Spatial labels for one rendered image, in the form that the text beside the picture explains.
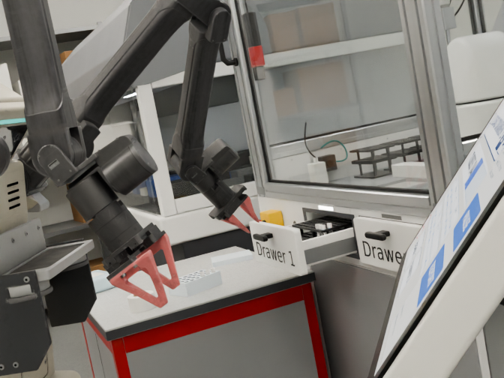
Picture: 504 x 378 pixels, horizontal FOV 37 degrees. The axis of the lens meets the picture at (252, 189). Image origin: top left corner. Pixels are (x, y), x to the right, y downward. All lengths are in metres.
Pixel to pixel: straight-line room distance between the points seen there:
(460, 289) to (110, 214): 0.56
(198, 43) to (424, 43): 0.45
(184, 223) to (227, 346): 0.74
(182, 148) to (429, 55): 0.57
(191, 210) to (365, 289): 0.96
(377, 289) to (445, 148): 0.48
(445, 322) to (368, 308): 1.23
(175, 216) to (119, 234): 1.58
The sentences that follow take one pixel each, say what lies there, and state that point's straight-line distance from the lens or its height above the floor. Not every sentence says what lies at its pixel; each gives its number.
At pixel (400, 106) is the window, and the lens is 1.58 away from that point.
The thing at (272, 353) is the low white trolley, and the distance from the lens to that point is 2.06.
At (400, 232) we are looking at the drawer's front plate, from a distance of 1.62.
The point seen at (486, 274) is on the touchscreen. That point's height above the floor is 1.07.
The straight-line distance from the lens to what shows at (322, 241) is 1.80.
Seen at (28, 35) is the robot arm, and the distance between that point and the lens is 1.08.
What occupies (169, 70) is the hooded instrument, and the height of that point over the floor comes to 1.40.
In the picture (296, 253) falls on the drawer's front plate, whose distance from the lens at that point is 1.76.
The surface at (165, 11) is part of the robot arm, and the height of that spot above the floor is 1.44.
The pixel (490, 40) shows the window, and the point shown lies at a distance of 1.55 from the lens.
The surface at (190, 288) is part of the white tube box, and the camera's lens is 2.04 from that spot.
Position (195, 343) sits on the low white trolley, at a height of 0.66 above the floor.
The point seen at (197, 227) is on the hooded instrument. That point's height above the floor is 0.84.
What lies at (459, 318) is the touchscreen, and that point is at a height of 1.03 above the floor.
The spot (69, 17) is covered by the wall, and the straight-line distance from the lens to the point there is 6.02.
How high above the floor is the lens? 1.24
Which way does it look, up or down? 6 degrees down
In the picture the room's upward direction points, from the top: 11 degrees counter-clockwise
